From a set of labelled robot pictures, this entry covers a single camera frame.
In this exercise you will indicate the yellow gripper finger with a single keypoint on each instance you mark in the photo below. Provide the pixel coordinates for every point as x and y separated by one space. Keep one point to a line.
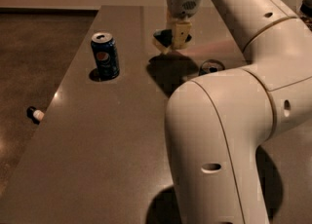
162 39
180 33

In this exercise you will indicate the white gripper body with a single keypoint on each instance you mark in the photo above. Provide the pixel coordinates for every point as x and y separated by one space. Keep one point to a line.
182 4

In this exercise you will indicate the green and yellow sponge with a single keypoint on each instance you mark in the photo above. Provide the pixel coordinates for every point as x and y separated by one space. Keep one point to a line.
163 41

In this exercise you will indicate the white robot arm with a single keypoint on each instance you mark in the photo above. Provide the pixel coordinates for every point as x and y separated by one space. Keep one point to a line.
214 123

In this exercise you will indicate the silver blue energy drink can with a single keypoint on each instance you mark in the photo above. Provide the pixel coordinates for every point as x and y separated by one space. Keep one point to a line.
211 66

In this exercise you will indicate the blue Pepsi soda can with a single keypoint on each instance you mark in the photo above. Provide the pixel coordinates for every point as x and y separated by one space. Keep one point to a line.
105 54

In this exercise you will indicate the small black white bottle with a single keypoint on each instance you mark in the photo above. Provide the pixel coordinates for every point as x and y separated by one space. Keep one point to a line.
34 113

